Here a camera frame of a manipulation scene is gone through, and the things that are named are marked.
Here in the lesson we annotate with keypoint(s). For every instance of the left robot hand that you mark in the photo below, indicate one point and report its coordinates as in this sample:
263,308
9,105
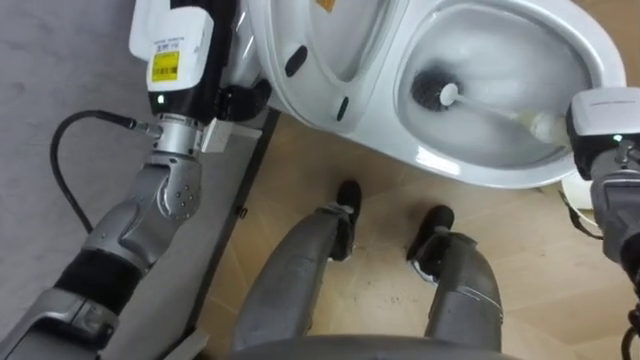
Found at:
172,45

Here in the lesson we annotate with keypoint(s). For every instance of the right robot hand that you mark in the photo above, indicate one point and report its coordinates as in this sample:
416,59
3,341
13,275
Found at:
602,112

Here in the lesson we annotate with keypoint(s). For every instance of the white toilet seat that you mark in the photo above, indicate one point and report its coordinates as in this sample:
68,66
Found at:
320,45

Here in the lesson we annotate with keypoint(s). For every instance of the white toilet brush black bristles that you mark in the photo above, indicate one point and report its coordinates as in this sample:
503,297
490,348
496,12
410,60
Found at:
432,90

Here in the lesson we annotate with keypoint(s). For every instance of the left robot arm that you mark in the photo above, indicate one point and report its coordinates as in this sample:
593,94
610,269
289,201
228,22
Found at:
145,220

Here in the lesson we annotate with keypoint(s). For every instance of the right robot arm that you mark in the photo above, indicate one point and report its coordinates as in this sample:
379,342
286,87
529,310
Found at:
620,210

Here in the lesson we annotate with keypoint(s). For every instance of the white toilet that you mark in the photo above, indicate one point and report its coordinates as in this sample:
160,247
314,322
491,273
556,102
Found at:
505,65

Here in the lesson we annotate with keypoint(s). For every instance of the robot legs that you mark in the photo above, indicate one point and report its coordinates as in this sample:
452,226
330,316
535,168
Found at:
295,280

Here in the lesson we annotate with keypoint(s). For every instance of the robot body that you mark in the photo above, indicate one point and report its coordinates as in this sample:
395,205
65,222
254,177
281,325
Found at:
370,349

